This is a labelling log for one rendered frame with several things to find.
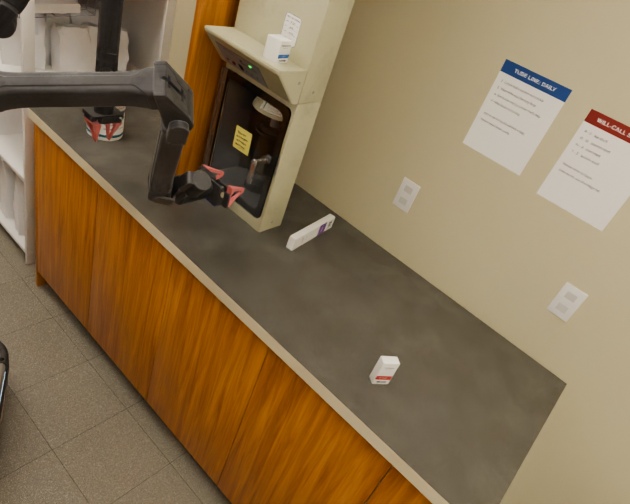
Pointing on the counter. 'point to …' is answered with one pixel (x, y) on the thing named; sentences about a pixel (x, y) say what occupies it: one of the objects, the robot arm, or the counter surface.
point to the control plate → (242, 64)
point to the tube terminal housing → (310, 59)
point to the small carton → (277, 48)
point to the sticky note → (242, 140)
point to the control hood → (281, 80)
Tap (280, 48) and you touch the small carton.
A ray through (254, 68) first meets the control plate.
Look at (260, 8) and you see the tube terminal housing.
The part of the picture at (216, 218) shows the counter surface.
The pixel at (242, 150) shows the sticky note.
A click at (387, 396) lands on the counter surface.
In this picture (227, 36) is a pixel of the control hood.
